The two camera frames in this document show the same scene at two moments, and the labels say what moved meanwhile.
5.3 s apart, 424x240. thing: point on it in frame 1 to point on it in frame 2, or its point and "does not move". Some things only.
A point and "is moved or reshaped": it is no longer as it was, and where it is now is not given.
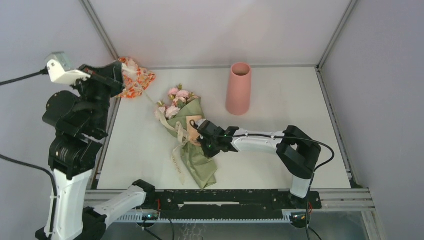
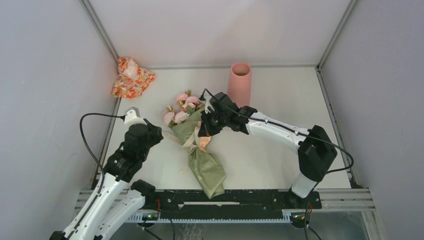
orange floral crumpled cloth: [136, 79] does not move
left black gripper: [110, 76] to [156, 131]
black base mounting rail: [230, 204] does not move
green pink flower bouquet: [177, 109] is moved or reshaped
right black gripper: [209, 152] to [207, 129]
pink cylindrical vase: [238, 99] does not move
